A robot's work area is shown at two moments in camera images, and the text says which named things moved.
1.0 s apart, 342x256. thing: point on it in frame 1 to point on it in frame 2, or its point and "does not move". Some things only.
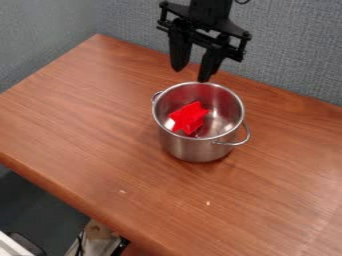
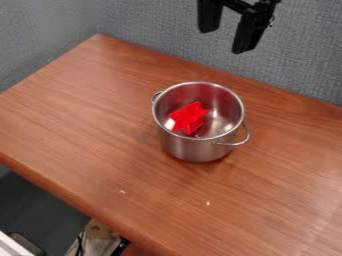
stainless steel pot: [222, 128] does not move
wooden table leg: [95, 241] does not move
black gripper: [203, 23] to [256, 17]
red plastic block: [190, 117] does not move
